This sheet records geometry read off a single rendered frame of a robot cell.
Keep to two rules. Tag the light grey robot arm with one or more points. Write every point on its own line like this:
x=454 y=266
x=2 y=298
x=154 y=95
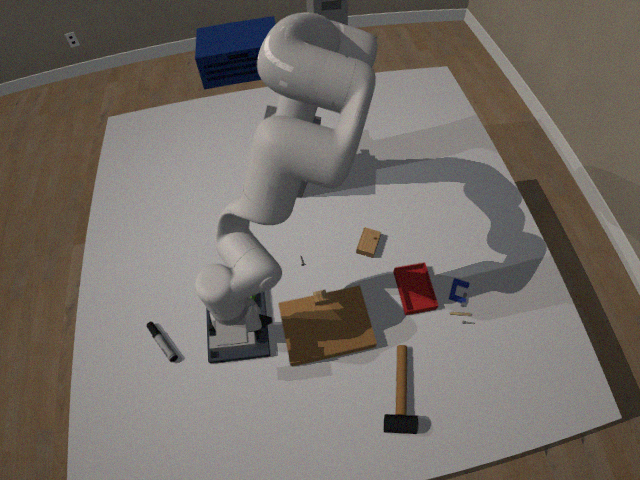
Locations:
x=286 y=151

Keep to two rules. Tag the light wooden board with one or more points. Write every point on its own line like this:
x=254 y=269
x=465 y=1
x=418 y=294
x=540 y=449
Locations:
x=315 y=333

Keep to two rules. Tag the small light wooden block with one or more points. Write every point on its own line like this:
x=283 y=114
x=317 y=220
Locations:
x=318 y=298

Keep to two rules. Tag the mallet with black head and wooden handle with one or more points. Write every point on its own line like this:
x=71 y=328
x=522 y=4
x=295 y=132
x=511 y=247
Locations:
x=400 y=422

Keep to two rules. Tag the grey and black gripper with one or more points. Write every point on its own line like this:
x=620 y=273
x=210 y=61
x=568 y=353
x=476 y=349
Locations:
x=253 y=320

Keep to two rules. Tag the small tan wooden block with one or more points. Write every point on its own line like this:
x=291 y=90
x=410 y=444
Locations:
x=368 y=242

